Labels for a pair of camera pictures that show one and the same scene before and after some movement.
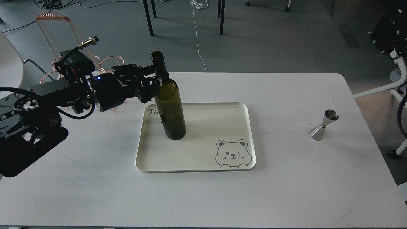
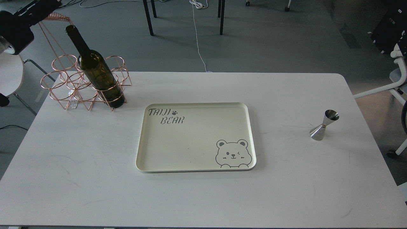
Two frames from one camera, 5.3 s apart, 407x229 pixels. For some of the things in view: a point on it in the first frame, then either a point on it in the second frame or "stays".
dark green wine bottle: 168,99 to 97,71
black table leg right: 221,13 stays
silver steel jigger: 317,133 stays
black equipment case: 391,32 stays
